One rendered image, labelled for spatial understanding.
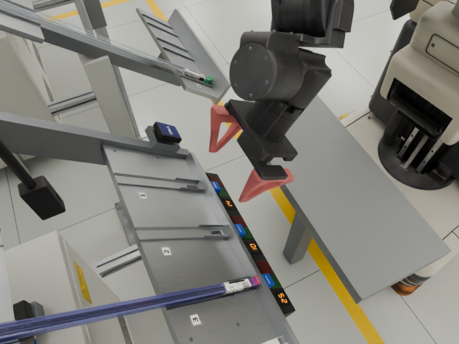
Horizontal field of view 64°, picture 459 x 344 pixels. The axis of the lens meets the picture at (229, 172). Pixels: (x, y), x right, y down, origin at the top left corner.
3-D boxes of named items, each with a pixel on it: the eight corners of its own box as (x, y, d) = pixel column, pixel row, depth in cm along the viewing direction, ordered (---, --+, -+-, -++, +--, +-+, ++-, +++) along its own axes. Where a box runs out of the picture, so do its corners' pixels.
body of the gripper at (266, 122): (257, 164, 45) (294, 119, 41) (220, 108, 50) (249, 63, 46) (291, 164, 49) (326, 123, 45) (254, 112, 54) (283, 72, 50)
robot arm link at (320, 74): (345, 71, 43) (313, 41, 45) (317, 66, 38) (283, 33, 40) (309, 115, 47) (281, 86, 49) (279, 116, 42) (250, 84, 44)
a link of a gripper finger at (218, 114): (208, 176, 52) (243, 128, 47) (188, 140, 55) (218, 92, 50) (243, 175, 57) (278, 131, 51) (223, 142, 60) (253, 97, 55)
